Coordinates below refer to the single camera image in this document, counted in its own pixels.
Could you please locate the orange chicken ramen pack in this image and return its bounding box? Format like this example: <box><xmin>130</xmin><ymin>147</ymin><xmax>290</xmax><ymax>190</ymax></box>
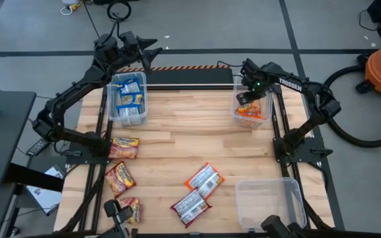
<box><xmin>235</xmin><ymin>110</ymin><xmax>266</xmax><ymax>121</ymax></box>
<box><xmin>184</xmin><ymin>161</ymin><xmax>226</xmax><ymax>201</ymax></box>
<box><xmin>239</xmin><ymin>100</ymin><xmax>263</xmax><ymax>115</ymax></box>

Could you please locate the blue soy sauce ramen pack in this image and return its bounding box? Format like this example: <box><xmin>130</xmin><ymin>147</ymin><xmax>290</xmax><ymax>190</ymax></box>
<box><xmin>116</xmin><ymin>78</ymin><xmax>142</xmax><ymax>95</ymax></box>
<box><xmin>116</xmin><ymin>104</ymin><xmax>144</xmax><ymax>122</ymax></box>
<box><xmin>117</xmin><ymin>93</ymin><xmax>145</xmax><ymax>107</ymax></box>

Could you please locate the black hazard-striped floor mat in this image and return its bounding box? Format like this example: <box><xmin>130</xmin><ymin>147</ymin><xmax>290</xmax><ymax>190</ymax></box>
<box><xmin>93</xmin><ymin>65</ymin><xmax>234</xmax><ymax>86</ymax></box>

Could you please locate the black aluminium table frame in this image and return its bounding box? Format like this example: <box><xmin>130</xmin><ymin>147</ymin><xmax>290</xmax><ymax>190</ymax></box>
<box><xmin>58</xmin><ymin>84</ymin><xmax>337</xmax><ymax>238</ymax></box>

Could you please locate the red roast beef ramen pack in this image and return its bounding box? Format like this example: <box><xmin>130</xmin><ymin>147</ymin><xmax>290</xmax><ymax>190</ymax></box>
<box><xmin>169</xmin><ymin>188</ymin><xmax>212</xmax><ymax>229</ymax></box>

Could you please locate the long black floor cable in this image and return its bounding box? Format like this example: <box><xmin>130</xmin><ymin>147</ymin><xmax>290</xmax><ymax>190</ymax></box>
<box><xmin>83</xmin><ymin>1</ymin><xmax>103</xmax><ymax>39</ymax></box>

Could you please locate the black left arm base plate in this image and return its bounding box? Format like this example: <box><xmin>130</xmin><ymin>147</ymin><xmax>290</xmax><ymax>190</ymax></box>
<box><xmin>65</xmin><ymin>140</ymin><xmax>110</xmax><ymax>165</ymax></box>

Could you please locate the black desk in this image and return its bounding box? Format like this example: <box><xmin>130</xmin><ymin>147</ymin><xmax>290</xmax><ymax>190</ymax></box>
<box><xmin>0</xmin><ymin>91</ymin><xmax>38</xmax><ymax>188</ymax></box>

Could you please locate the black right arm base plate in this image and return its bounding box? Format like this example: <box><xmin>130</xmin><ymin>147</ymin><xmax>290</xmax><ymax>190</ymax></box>
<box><xmin>273</xmin><ymin>137</ymin><xmax>333</xmax><ymax>163</ymax></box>

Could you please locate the coiled black cable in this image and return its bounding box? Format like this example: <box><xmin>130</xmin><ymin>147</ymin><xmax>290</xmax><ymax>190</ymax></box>
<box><xmin>106</xmin><ymin>0</ymin><xmax>132</xmax><ymax>23</ymax></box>

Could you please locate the clear plastic bin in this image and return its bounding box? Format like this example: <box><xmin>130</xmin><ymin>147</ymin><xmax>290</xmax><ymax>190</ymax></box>
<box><xmin>106</xmin><ymin>71</ymin><xmax>149</xmax><ymax>128</ymax></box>
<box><xmin>232</xmin><ymin>79</ymin><xmax>274</xmax><ymax>130</ymax></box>
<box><xmin>235</xmin><ymin>177</ymin><xmax>308</xmax><ymax>233</ymax></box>

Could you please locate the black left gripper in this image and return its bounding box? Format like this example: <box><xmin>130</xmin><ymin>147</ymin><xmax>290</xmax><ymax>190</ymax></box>
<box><xmin>119</xmin><ymin>30</ymin><xmax>163</xmax><ymax>72</ymax></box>

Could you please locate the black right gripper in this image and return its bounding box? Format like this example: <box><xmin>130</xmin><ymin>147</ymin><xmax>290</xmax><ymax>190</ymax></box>
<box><xmin>235</xmin><ymin>58</ymin><xmax>271</xmax><ymax>106</ymax></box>

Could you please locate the black vacuum hose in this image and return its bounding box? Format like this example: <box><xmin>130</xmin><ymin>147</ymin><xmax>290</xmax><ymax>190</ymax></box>
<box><xmin>319</xmin><ymin>64</ymin><xmax>381</xmax><ymax>149</ymax></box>

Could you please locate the white cable with yellow plug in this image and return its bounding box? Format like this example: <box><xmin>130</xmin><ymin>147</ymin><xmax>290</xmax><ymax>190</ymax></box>
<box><xmin>60</xmin><ymin>0</ymin><xmax>85</xmax><ymax>17</ymax></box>

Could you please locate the black power adapter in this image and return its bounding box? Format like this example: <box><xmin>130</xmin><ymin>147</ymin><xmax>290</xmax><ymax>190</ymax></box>
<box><xmin>26</xmin><ymin>138</ymin><xmax>51</xmax><ymax>157</ymax></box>

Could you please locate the red and yellow ramen pack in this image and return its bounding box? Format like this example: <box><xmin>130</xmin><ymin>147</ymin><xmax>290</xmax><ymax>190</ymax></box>
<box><xmin>104</xmin><ymin>161</ymin><xmax>137</xmax><ymax>198</ymax></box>
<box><xmin>108</xmin><ymin>137</ymin><xmax>140</xmax><ymax>160</ymax></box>
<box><xmin>120</xmin><ymin>197</ymin><xmax>144</xmax><ymax>225</ymax></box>

